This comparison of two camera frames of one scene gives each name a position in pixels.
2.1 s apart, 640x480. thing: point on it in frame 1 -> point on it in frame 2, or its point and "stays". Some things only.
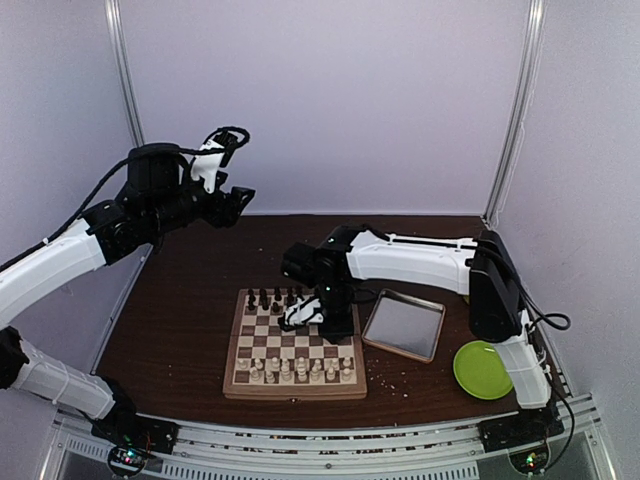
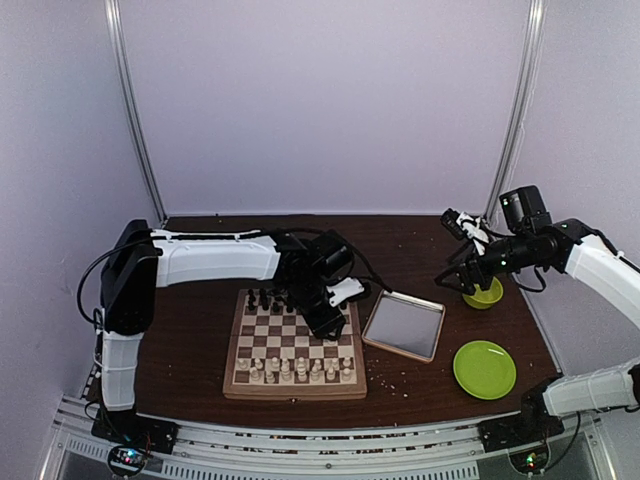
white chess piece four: x=346 y=372 stays
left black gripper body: x=222 y=207 -> x=317 y=322
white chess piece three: x=316 y=374 stays
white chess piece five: x=301 y=370 stays
